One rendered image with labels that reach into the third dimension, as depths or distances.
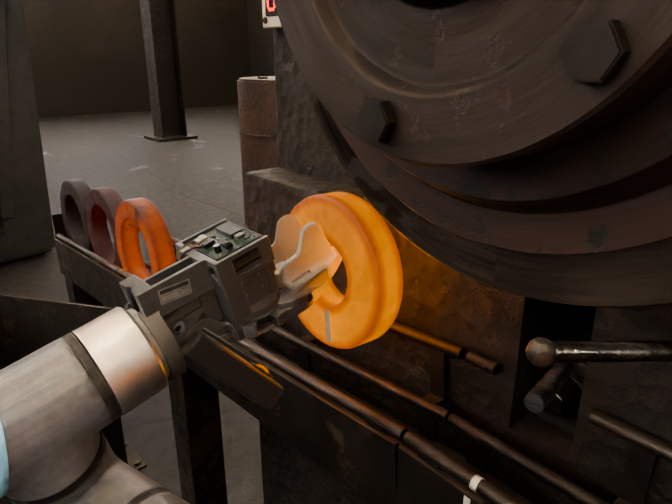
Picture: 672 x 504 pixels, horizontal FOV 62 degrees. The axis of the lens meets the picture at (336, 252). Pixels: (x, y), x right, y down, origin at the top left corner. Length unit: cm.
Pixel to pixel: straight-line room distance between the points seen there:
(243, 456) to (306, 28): 138
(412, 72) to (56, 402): 31
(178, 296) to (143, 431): 134
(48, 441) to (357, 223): 29
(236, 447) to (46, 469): 123
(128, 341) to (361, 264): 21
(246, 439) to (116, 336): 126
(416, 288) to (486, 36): 34
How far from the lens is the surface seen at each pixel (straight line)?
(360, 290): 52
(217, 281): 46
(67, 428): 44
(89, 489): 49
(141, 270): 108
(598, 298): 36
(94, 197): 119
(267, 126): 320
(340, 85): 34
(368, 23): 34
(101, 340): 44
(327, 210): 54
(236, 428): 173
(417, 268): 58
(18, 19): 320
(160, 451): 170
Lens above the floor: 103
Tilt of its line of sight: 20 degrees down
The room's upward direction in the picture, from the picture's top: straight up
